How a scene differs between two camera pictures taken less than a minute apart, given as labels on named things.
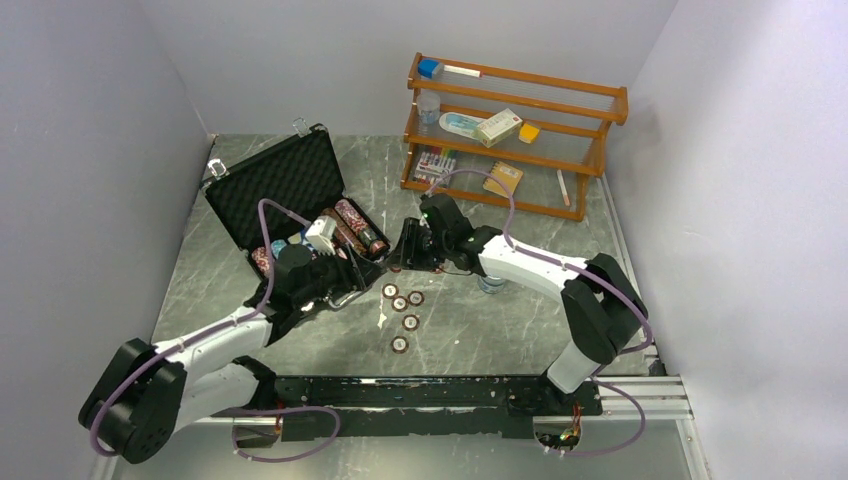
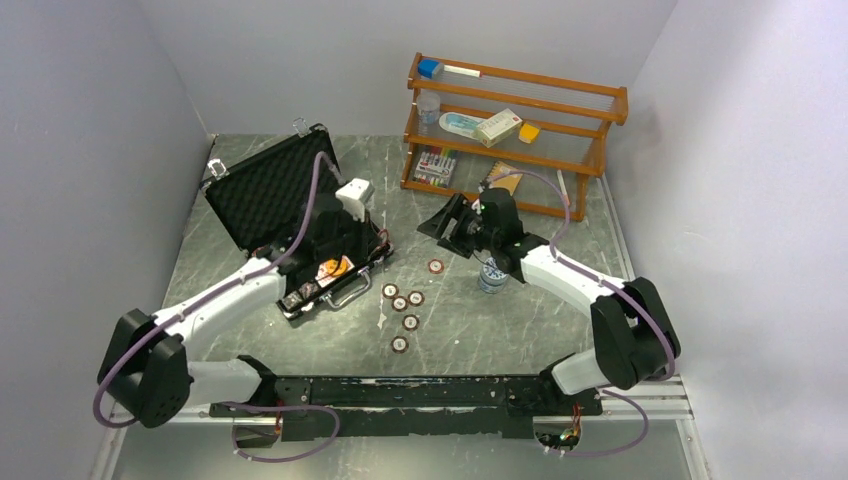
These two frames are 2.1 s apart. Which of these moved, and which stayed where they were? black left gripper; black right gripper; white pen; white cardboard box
Moved: black right gripper; black left gripper
Stayed: white cardboard box; white pen
